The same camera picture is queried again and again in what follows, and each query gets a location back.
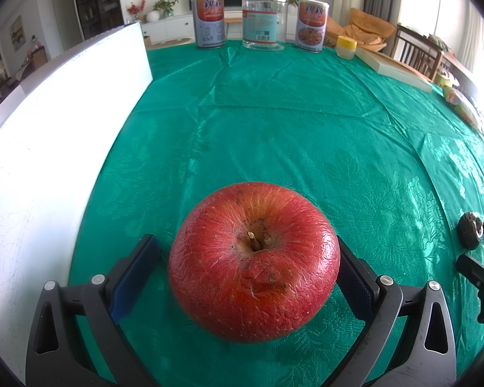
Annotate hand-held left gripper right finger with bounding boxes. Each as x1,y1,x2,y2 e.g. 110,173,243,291
335,237,457,387

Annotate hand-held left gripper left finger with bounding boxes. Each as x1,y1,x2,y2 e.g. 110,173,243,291
25,234,162,387

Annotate red apple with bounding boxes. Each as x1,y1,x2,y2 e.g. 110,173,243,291
168,182,341,344

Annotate snack bag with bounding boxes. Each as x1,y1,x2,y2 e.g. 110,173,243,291
444,86,484,134

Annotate white foam board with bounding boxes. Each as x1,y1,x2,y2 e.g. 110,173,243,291
0,21,154,375

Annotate green tablecloth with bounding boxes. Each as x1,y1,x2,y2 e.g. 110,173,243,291
66,40,484,387

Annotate flat white box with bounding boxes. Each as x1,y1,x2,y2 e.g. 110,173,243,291
355,46,433,94

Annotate dark wooden chair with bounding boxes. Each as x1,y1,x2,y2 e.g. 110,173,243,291
391,24,446,83

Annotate small yellow-lidded jar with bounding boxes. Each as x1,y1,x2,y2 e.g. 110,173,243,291
336,35,358,60

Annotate orange bean bag chair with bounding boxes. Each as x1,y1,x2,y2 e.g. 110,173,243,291
325,7,398,53

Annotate white television cabinet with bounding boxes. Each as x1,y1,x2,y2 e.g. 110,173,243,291
139,10,299,45

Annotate white and red tin can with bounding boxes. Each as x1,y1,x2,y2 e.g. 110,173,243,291
295,0,330,54

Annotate grey and red tin can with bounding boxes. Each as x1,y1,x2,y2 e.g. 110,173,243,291
190,0,227,50

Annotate red flowers in vase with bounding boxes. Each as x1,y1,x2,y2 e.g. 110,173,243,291
126,0,146,24

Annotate clear glass jar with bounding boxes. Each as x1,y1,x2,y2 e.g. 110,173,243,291
241,0,287,51

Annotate leafy potted plant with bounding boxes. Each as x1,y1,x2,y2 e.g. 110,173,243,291
152,0,181,19

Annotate dark display cabinet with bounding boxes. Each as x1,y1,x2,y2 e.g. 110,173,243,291
70,0,124,41

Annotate framed wall picture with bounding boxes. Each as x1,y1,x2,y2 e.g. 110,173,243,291
9,15,27,51

